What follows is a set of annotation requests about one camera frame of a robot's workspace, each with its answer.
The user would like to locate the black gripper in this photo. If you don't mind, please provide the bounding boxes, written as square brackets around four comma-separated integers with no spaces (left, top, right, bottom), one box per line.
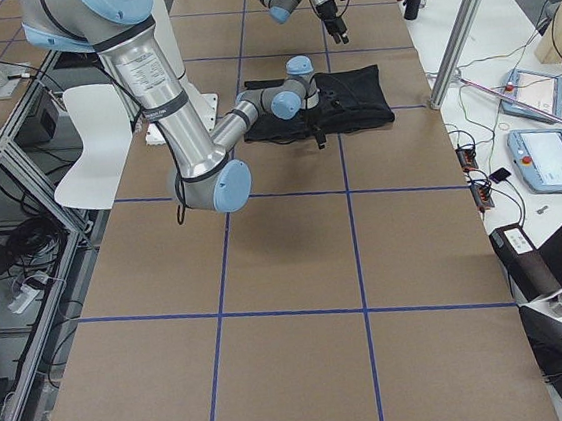
[313,0,350,45]
[300,90,346,150]

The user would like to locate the black printed t-shirt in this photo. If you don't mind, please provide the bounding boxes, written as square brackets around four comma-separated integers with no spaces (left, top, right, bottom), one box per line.
[244,64,395,144]

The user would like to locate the blue teach pendant far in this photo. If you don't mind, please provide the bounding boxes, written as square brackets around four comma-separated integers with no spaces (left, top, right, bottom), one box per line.
[500,69,562,123]

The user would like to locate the blue teach pendant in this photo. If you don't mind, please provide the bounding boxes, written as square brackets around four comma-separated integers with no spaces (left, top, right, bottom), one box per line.
[500,69,562,123]
[506,128,562,194]

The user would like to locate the white plastic chair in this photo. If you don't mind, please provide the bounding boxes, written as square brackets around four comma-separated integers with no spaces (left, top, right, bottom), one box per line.
[54,84,133,210]

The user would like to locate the blue teach pendant near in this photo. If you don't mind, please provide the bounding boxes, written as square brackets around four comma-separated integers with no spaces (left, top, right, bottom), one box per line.
[506,128,562,194]

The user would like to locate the white grabber stick tool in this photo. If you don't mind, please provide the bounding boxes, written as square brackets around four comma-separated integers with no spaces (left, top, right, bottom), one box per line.
[455,62,562,150]

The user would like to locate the black box device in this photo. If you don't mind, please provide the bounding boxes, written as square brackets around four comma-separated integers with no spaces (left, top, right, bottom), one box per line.
[489,223,562,302]

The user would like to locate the aluminium frame post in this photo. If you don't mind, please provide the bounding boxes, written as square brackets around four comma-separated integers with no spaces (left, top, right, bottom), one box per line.
[428,0,481,110]

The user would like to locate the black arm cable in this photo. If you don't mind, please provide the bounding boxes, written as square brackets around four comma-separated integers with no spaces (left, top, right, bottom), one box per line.
[89,55,193,234]

